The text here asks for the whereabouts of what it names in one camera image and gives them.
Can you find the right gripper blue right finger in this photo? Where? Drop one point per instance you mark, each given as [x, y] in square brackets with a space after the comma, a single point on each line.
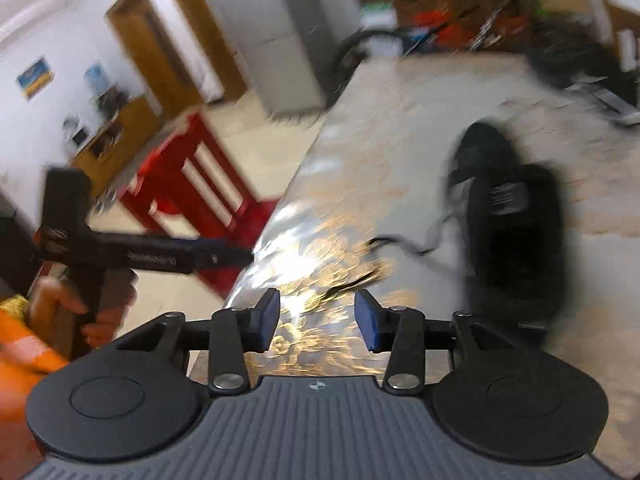
[370, 317]

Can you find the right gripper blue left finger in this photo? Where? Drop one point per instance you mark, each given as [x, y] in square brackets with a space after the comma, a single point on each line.
[264, 320]

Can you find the black shoelace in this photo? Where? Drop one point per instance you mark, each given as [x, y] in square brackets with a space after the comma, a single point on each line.
[391, 254]

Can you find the black sneaker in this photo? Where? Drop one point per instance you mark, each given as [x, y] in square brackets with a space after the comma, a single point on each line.
[592, 73]
[511, 221]

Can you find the floral lace tablecloth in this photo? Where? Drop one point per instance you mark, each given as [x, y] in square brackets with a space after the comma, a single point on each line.
[372, 193]

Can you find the person's left hand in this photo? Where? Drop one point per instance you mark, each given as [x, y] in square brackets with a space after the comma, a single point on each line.
[51, 296]

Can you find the wooden sideboard cabinet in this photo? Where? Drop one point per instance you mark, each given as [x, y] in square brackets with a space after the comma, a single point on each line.
[114, 146]

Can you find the white microwave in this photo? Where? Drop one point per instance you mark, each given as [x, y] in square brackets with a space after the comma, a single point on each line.
[75, 132]

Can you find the red wooden chair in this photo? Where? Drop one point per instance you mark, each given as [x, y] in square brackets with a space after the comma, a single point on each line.
[172, 181]

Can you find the blue water dispenser bottle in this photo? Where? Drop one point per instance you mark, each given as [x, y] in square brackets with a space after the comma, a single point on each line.
[97, 80]

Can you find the silver refrigerator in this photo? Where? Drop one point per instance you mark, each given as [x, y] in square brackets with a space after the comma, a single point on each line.
[286, 48]

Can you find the white green box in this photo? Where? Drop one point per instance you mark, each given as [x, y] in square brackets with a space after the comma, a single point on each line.
[383, 16]

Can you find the black bicycle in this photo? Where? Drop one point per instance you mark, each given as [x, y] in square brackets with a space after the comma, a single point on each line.
[431, 32]

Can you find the brown wooden chair right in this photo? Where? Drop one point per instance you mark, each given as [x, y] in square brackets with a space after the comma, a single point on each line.
[625, 30]

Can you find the framed wall picture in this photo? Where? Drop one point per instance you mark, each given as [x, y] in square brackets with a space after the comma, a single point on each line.
[35, 78]

